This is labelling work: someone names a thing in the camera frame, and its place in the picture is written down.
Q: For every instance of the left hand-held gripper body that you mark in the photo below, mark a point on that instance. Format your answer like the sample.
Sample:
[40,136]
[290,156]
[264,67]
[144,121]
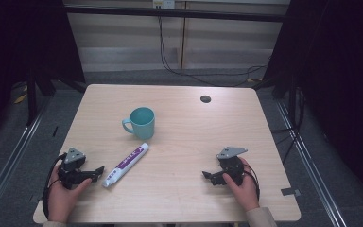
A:
[73,164]

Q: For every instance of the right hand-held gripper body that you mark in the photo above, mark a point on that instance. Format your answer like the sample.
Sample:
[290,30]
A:
[232,165]

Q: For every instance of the white purple toothpaste tube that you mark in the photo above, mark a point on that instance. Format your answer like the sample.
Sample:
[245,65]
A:
[126,164]

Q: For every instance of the teal cup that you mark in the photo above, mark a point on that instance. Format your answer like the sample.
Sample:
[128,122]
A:
[142,122]

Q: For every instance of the person's right hand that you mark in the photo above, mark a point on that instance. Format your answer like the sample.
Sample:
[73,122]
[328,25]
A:
[244,192]

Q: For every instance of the person's left hand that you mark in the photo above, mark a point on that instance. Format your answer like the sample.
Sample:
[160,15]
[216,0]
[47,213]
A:
[61,198]

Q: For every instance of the black floor tape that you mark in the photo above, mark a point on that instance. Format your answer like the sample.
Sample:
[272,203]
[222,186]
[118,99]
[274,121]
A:
[55,131]

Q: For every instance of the grey tape strip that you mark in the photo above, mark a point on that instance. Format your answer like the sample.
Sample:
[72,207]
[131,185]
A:
[290,191]

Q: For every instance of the black round table grommet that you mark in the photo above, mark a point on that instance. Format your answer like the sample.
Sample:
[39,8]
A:
[205,99]

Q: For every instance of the black stand leg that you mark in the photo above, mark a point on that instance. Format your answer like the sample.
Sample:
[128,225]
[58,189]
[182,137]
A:
[31,101]

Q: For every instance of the yellow floor tape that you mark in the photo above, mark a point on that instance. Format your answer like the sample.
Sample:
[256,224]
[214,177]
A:
[20,98]

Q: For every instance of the black curtain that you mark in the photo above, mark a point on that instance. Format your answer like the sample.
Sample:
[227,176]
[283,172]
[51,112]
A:
[337,78]
[15,47]

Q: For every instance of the black horizontal bar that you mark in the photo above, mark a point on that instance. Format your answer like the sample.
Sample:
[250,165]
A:
[176,13]

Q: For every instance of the metal floor rail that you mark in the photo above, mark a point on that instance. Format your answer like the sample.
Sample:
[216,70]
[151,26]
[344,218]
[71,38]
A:
[11,159]
[310,164]

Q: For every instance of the white wall outlet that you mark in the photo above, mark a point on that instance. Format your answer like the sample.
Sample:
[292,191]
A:
[164,3]

